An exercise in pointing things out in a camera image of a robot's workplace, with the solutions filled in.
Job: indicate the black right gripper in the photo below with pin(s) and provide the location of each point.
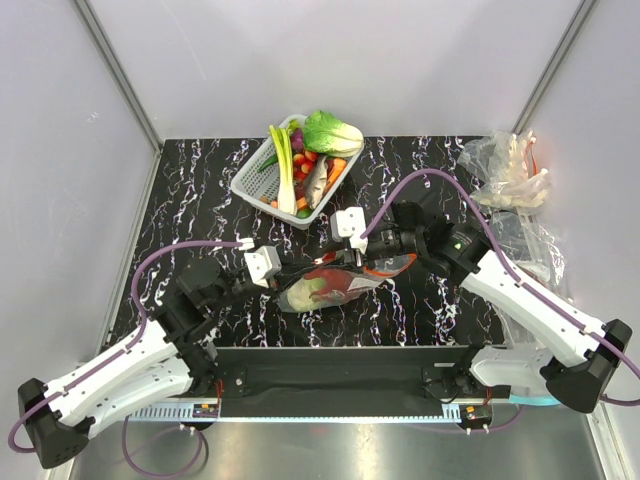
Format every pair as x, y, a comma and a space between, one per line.
370, 262

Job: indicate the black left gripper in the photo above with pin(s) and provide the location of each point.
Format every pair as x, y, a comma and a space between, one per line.
275, 296

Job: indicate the round green cabbage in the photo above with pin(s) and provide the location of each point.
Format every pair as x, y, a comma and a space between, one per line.
304, 295

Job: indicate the red toy lobster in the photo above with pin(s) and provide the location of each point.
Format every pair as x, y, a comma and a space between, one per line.
344, 285

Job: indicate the clear zip bag orange zipper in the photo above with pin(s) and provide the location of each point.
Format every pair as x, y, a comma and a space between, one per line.
393, 266

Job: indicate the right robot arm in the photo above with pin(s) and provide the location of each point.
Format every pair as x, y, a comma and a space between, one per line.
579, 353

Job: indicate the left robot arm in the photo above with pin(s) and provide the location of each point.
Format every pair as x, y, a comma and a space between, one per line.
167, 356

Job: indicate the teal zip bag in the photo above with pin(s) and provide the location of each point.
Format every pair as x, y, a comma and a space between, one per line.
536, 401

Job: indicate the small green lime toy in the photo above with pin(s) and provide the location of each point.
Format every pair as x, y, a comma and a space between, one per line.
304, 213

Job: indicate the orange carrot piece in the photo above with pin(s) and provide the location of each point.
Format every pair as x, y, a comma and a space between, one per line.
337, 166

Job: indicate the grey toy fish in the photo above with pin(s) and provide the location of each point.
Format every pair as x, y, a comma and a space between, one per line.
316, 182

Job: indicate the white plastic basket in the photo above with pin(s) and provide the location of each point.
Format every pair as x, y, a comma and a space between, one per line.
260, 190

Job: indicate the red lychee cluster toy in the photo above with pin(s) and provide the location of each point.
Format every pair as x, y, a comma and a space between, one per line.
303, 163

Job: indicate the napa cabbage toy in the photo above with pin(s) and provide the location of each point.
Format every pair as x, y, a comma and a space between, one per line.
326, 134

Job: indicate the green chili pepper toy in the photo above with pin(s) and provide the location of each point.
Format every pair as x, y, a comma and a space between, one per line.
272, 160

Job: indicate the pile of clear bags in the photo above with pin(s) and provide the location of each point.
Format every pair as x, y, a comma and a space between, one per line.
512, 191

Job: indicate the purple onion toy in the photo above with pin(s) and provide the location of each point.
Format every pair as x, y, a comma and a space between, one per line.
297, 140

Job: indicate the green leek toy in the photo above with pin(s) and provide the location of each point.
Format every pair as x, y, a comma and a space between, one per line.
286, 199

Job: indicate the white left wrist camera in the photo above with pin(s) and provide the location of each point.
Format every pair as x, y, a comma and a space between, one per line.
263, 264

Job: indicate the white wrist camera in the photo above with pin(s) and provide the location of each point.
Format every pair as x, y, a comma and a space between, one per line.
349, 225
263, 264

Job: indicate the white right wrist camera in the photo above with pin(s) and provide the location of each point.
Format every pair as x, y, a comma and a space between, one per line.
349, 225

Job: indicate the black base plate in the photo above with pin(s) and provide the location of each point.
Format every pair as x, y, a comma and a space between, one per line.
330, 374

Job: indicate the white slotted cable duct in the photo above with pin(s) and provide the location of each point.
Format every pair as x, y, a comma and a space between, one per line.
234, 412

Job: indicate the aluminium frame post left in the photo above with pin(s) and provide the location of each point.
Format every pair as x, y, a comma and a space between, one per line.
108, 54

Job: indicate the aluminium frame post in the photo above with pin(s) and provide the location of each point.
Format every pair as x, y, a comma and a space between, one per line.
108, 54
571, 33

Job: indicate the aluminium frame post right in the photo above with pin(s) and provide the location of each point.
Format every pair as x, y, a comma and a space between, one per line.
571, 33

